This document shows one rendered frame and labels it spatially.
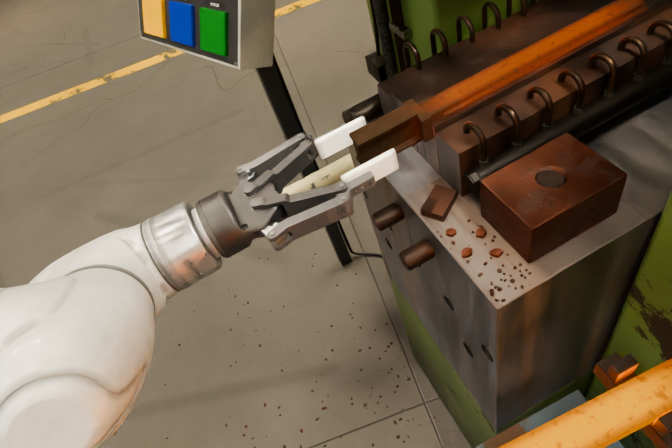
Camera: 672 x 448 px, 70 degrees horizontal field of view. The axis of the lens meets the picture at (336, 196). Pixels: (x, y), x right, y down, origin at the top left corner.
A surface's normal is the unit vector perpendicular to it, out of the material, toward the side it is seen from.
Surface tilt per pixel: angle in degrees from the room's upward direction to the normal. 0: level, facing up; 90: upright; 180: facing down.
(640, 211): 0
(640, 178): 0
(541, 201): 0
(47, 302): 34
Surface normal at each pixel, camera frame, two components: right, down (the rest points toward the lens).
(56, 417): 0.40, 0.26
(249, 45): 0.75, 0.35
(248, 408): -0.24, -0.64
